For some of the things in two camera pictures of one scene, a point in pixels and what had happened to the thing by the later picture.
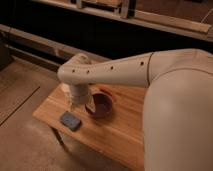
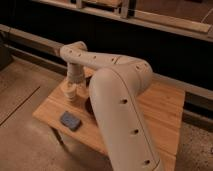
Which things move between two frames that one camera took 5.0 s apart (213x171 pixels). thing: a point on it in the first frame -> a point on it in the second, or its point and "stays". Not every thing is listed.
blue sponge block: [70, 120] stays
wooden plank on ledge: [172, 21] stays
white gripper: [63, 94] -> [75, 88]
